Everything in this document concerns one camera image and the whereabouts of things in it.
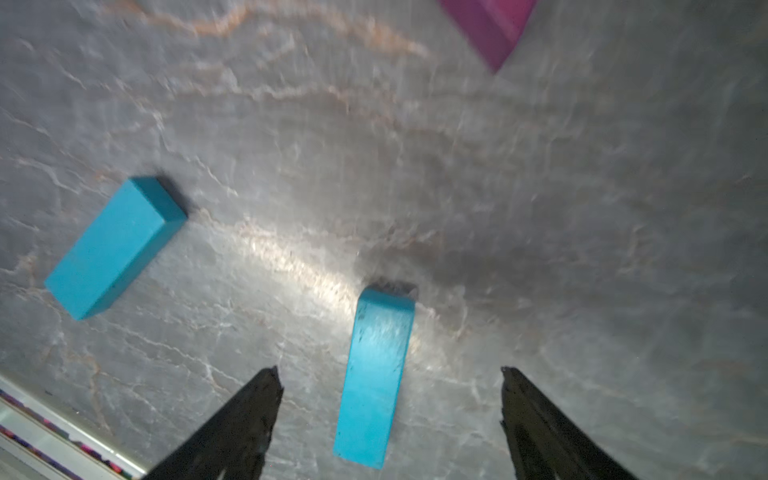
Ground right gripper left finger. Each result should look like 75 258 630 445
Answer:
144 366 284 479

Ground purple block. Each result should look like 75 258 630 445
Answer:
439 0 537 73

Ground teal long block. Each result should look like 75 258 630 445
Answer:
44 177 187 320
333 288 415 469

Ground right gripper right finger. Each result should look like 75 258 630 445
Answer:
501 366 634 479

